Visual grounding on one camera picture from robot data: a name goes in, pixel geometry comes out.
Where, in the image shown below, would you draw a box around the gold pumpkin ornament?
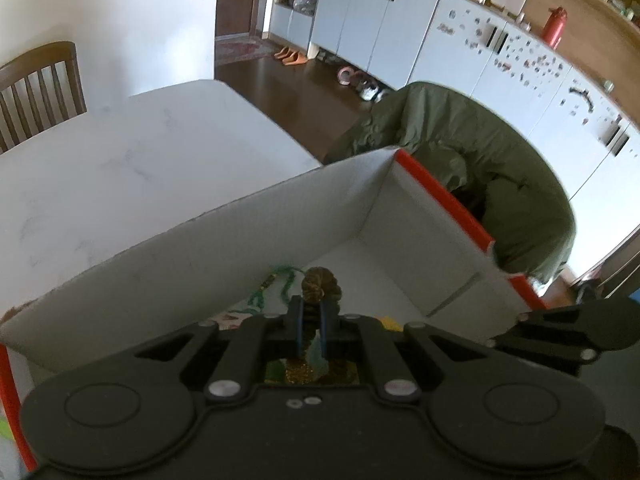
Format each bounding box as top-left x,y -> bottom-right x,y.
302,266 -> 342,304

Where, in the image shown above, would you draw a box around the white cardboard box red trim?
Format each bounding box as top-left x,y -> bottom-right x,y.
1,148 -> 542,455

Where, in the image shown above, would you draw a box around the pink shoes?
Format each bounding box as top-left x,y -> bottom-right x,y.
336,65 -> 368,89

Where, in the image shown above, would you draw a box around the orange slippers pair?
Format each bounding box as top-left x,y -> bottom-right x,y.
273,47 -> 308,66

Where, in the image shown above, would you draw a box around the white cabinet row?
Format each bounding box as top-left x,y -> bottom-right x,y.
269,0 -> 639,275

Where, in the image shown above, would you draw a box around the red thermos bottle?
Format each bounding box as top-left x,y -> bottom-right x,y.
540,6 -> 568,50

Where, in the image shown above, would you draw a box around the brown wooden chair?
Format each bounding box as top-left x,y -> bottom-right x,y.
1,41 -> 87,153

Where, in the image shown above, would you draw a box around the green bead string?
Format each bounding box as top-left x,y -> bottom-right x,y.
246,263 -> 307,314

